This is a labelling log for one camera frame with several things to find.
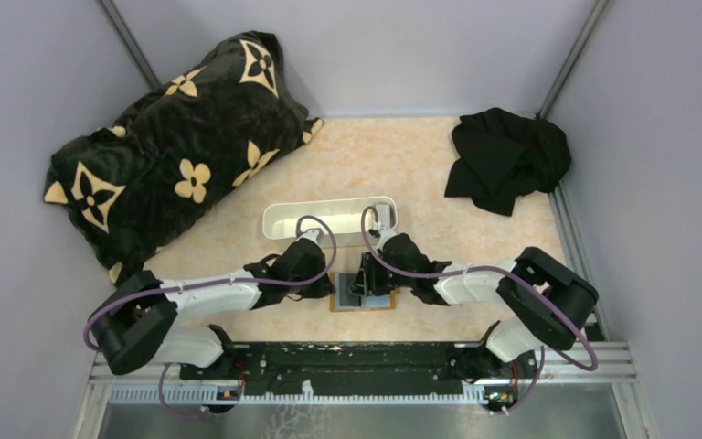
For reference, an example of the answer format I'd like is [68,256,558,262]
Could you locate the grey credit card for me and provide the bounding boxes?
[335,273,363,310]

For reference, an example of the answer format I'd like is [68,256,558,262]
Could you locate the mustard leather card holder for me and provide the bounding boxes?
[329,273,399,313]

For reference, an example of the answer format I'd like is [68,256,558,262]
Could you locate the white oblong plastic tray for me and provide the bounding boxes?
[261,196,399,248]

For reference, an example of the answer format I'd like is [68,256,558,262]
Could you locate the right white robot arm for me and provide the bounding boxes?
[351,233,599,363]

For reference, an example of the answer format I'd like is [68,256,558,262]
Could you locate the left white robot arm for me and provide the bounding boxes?
[83,230,337,380]

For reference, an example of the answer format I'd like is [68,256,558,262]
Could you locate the crumpled black cloth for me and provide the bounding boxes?
[444,108,572,217]

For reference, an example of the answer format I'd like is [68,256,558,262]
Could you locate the black floral patterned pillow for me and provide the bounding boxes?
[44,30,323,284]

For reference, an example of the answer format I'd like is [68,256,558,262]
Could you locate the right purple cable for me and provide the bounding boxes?
[359,205,601,415]

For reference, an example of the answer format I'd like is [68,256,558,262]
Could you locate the purple cable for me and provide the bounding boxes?
[359,205,601,415]
[82,214,339,421]

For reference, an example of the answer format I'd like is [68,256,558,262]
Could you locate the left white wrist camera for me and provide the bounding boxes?
[298,228,324,246]

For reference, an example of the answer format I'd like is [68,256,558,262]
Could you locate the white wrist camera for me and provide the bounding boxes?
[368,223,397,245]
[298,228,324,246]

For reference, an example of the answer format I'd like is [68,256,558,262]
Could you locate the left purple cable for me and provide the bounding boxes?
[82,214,339,421]

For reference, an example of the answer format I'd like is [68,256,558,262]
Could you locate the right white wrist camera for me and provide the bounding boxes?
[368,223,397,245]

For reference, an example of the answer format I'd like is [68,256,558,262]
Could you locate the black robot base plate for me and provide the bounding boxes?
[179,342,537,397]

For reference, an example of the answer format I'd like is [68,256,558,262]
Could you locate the aluminium frame rail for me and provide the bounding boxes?
[89,342,636,405]

